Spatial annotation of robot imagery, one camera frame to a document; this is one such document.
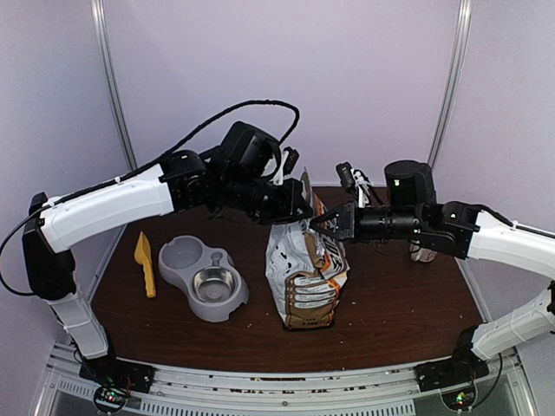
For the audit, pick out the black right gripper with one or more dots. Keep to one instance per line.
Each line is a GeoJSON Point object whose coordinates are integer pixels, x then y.
{"type": "Point", "coordinates": [348, 225]}

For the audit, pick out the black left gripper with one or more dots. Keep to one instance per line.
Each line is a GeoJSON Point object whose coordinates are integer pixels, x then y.
{"type": "Point", "coordinates": [290, 211]}

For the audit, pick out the dog food bag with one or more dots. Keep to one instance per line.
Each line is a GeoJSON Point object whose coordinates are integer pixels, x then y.
{"type": "Point", "coordinates": [306, 272]}

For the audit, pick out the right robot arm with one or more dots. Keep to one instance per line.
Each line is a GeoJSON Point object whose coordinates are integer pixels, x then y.
{"type": "Point", "coordinates": [457, 229]}

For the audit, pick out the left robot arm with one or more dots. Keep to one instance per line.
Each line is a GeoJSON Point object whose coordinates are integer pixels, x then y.
{"type": "Point", "coordinates": [246, 171]}

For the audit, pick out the grey double pet feeder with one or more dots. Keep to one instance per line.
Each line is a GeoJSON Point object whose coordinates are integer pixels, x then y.
{"type": "Point", "coordinates": [181, 258]}

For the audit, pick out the patterned mug yellow inside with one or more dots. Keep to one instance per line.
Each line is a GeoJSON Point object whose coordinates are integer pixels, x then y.
{"type": "Point", "coordinates": [421, 255]}

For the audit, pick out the steel bowl in feeder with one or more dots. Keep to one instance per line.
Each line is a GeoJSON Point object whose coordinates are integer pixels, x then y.
{"type": "Point", "coordinates": [213, 285]}

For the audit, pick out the yellow plastic scoop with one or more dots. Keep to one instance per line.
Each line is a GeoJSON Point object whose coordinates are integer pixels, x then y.
{"type": "Point", "coordinates": [143, 257]}

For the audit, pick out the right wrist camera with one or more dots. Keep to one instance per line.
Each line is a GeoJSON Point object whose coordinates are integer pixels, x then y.
{"type": "Point", "coordinates": [357, 184]}

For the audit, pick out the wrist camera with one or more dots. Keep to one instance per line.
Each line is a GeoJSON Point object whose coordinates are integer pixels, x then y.
{"type": "Point", "coordinates": [284, 165]}
{"type": "Point", "coordinates": [357, 184]}

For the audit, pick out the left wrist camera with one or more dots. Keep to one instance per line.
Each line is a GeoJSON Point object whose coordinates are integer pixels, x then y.
{"type": "Point", "coordinates": [284, 165]}

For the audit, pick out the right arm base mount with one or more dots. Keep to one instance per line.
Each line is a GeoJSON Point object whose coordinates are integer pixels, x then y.
{"type": "Point", "coordinates": [450, 372]}

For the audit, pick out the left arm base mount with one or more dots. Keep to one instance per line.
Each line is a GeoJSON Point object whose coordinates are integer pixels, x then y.
{"type": "Point", "coordinates": [109, 371]}

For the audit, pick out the right aluminium frame post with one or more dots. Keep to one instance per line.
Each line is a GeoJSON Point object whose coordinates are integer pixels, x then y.
{"type": "Point", "coordinates": [456, 64]}

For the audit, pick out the aluminium frame post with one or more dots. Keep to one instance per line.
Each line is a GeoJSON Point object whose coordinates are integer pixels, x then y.
{"type": "Point", "coordinates": [456, 64]}
{"type": "Point", "coordinates": [102, 35]}

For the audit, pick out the left aluminium frame post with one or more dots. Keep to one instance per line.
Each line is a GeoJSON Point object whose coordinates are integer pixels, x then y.
{"type": "Point", "coordinates": [102, 35]}

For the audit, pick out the front aluminium rail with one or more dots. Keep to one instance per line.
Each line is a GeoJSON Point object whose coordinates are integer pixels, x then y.
{"type": "Point", "coordinates": [390, 390]}

